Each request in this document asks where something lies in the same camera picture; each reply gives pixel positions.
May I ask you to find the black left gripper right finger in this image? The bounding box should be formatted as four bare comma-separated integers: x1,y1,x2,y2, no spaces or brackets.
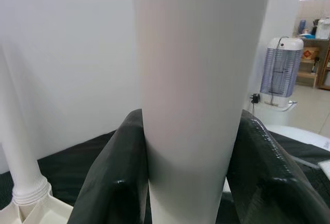
225,108,330,224

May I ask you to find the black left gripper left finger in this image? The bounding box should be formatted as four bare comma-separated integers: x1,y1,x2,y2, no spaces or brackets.
66,108,152,224

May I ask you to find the white plastic table top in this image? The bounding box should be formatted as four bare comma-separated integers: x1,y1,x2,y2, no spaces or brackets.
0,194,76,224

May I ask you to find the white plastic table leg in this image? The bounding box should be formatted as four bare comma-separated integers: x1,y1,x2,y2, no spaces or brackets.
130,0,274,224
0,42,54,207

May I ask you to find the black tablecloth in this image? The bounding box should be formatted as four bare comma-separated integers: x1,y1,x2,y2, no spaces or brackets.
0,128,330,224

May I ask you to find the white electric insect killer lamp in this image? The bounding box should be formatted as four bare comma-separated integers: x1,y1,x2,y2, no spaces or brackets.
258,36,305,108

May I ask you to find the light wooden shelf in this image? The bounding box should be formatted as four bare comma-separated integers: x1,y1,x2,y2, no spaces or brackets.
293,35,330,91

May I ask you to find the brown box red label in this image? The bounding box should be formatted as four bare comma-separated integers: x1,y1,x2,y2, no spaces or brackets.
301,46,321,61

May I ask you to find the white countertop appliance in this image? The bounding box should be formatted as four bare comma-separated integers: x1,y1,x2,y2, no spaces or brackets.
315,18,330,40

